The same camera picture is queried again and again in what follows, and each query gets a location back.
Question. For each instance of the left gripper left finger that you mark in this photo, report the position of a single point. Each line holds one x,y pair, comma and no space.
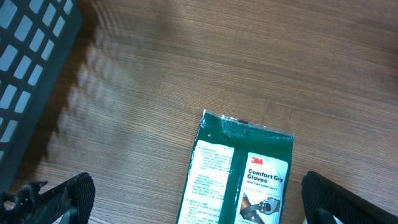
70,202

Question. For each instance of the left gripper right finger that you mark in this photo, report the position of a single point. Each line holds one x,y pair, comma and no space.
327,202

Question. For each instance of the dark grey mesh basket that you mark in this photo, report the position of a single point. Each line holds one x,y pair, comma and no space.
36,38

